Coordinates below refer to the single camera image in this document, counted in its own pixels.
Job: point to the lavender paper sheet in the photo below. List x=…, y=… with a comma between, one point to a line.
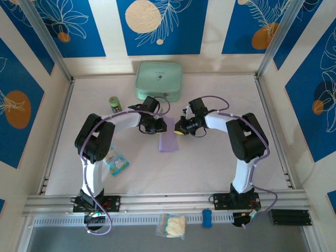
x=168, y=143

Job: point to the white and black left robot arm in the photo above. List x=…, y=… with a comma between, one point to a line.
x=92, y=173

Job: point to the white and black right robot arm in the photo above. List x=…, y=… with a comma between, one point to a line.
x=244, y=173

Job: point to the small green can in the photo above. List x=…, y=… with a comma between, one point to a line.
x=115, y=105

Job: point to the mint green zip pouch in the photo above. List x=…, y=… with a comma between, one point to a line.
x=157, y=78

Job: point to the blue snack packet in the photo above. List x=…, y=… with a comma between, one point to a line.
x=118, y=162

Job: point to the small blue plastic object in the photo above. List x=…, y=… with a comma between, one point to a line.
x=207, y=218

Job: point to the clear bag of yellow chips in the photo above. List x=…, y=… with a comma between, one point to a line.
x=172, y=225

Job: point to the small green circuit board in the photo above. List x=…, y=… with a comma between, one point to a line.
x=253, y=214
x=95, y=214

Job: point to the black ribbed block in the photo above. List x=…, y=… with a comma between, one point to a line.
x=290, y=217

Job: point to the long aluminium mounting rail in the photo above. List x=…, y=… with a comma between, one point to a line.
x=168, y=202

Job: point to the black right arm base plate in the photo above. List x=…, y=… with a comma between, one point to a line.
x=220, y=200

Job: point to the aluminium table side rail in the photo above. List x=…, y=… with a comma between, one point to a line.
x=275, y=131
x=56, y=136

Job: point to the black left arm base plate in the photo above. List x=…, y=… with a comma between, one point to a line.
x=114, y=203

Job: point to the aluminium frame post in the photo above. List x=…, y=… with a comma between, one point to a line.
x=281, y=39
x=47, y=39

